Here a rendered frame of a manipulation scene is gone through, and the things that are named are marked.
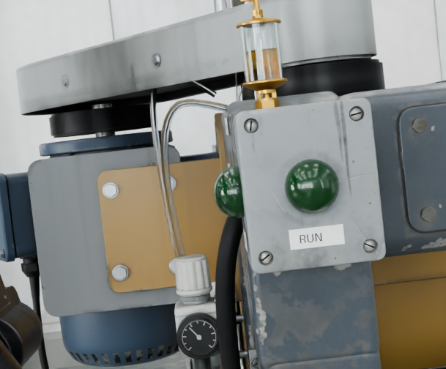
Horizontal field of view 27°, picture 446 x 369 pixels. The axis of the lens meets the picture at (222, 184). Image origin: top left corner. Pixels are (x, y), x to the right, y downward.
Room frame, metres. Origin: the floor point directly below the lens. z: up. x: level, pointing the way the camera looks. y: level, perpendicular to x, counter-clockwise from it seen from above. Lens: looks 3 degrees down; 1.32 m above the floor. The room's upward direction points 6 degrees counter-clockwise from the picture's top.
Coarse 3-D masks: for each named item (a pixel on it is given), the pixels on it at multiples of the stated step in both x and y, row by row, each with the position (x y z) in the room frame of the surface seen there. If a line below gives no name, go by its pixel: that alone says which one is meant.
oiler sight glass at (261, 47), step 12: (252, 24) 0.57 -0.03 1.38; (264, 24) 0.57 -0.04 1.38; (276, 24) 0.58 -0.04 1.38; (240, 36) 0.58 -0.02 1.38; (252, 36) 0.57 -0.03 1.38; (264, 36) 0.57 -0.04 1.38; (276, 36) 0.58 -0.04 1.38; (252, 48) 0.57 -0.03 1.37; (264, 48) 0.57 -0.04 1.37; (276, 48) 0.58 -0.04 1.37; (252, 60) 0.57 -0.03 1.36; (264, 60) 0.57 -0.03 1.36; (276, 60) 0.58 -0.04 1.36; (252, 72) 0.58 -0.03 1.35; (264, 72) 0.57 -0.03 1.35; (276, 72) 0.57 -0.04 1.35
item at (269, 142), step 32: (256, 128) 0.51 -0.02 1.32; (288, 128) 0.50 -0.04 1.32; (320, 128) 0.50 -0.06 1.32; (352, 128) 0.50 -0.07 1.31; (256, 160) 0.50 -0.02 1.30; (288, 160) 0.50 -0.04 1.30; (352, 160) 0.50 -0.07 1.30; (256, 192) 0.50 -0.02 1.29; (352, 192) 0.50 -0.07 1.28; (256, 224) 0.50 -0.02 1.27; (288, 224) 0.50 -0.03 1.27; (320, 224) 0.50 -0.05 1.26; (352, 224) 0.50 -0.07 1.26; (256, 256) 0.50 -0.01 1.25; (288, 256) 0.50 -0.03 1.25; (320, 256) 0.50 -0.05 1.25; (352, 256) 0.50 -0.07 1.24
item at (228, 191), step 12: (228, 168) 0.52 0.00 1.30; (216, 180) 0.52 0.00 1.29; (228, 180) 0.51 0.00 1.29; (240, 180) 0.51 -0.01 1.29; (216, 192) 0.52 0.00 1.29; (228, 192) 0.51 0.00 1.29; (240, 192) 0.51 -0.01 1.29; (228, 204) 0.51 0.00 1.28; (240, 204) 0.51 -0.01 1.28; (228, 216) 0.52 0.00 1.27; (240, 216) 0.52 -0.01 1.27
